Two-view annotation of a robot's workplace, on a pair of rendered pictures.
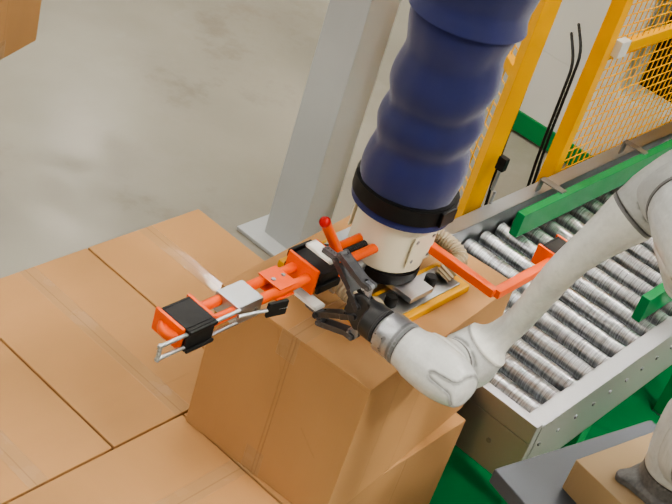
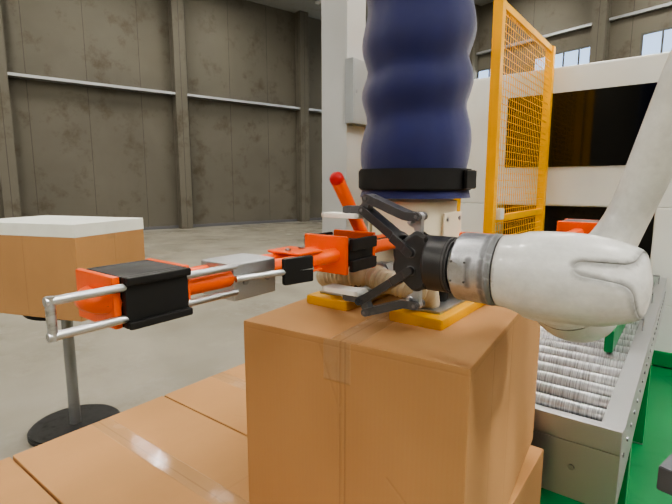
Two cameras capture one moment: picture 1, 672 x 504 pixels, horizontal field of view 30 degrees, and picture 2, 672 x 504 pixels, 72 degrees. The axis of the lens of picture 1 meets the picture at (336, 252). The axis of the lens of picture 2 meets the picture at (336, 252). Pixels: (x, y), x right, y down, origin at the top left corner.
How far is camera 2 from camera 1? 1.86 m
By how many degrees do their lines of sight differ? 26
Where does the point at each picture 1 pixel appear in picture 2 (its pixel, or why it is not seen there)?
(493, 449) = (580, 475)
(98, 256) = (172, 399)
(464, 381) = (642, 258)
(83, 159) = not seen: hidden behind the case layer
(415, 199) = (431, 154)
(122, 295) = (189, 421)
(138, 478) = not seen: outside the picture
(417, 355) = (536, 251)
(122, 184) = not seen: hidden behind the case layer
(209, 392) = (265, 474)
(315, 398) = (393, 421)
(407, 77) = (380, 21)
